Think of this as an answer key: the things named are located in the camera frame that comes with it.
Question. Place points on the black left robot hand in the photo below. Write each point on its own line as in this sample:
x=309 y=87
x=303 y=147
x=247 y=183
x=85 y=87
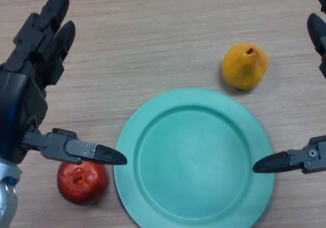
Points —
x=23 y=98

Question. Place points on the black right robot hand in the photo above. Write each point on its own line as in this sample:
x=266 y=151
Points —
x=310 y=156

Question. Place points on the red apple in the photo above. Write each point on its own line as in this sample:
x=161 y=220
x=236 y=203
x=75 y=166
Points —
x=84 y=187

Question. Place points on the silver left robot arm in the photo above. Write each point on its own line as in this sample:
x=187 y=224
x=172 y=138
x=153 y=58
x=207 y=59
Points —
x=7 y=200

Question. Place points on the green round plate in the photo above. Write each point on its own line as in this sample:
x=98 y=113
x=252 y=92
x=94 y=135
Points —
x=193 y=161

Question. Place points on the yellow pear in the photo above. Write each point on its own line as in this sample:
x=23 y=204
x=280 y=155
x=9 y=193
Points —
x=242 y=70

